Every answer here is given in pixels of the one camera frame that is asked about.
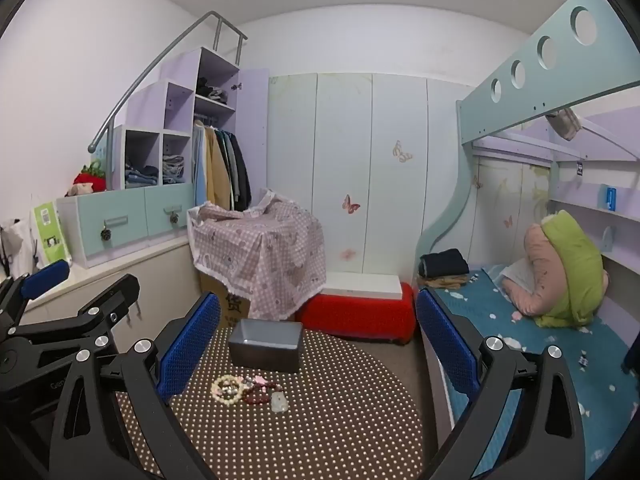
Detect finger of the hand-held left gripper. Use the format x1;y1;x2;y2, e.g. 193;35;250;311
0;274;141;397
0;259;71;326

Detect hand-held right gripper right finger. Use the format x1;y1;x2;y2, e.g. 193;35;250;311
416;289;587;480

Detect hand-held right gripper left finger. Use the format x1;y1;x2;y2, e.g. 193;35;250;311
50;292;221;480

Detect cream bead bracelet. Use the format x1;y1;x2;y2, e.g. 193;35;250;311
211;374;247;402

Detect grey metal box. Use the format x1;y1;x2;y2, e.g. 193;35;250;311
228;318;304;373

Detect dark red bead bracelet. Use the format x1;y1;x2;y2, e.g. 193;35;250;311
242;382;283;407

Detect white plastic bag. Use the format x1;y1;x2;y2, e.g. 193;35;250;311
0;217;38;281

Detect green white bag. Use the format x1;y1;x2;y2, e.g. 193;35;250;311
31;201;73;267

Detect cream low cabinet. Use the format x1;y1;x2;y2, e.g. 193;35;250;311
20;235;206;356

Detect cardboard box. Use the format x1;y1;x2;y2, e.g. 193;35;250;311
199;265;253;331

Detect brown patterned cloth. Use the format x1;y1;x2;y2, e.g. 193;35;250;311
419;272;471;291

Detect blue patterned bed sheet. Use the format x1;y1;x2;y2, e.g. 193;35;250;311
425;262;640;480

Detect teal drawer cabinet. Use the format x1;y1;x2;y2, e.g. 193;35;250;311
56;182;201;268

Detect folded dark clothes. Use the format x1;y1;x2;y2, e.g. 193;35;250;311
419;248;470;278

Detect red ottoman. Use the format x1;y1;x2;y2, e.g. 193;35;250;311
295;281;418;346

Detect white pillow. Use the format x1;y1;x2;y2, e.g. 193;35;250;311
501;260;531;286

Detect red plush toy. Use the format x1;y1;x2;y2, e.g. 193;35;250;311
73;160;107;193

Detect white foam board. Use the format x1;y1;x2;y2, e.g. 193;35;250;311
320;272;403;301

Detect folded blue jeans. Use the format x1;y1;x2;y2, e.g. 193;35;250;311
125;160;161;188

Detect pink quilt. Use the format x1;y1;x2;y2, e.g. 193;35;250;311
501;222;561;317

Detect pink checkered cloth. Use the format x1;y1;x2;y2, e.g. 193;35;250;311
187;188;327;321

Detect folded patterned clothes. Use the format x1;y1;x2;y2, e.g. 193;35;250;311
161;154;185;183

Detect light blue hanging shirt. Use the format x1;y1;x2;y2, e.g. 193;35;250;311
192;122;208;206

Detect green blanket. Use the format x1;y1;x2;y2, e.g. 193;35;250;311
532;210;608;328

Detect yellow hanging coat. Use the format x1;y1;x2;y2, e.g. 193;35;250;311
204;127;233;211

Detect dark hanging jacket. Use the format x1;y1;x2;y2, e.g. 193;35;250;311
227;130;252;211

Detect purple stair cabinet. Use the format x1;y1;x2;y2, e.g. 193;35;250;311
112;47;271;211

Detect dark clothes pile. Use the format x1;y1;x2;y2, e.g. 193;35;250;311
195;76;230;106

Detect grey metal handrail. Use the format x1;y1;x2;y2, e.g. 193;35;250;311
87;10;248;155

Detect white sliding door wardrobe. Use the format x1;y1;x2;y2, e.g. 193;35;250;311
267;72;476;281

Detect teal bunk bed frame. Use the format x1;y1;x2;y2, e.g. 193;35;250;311
415;0;640;480

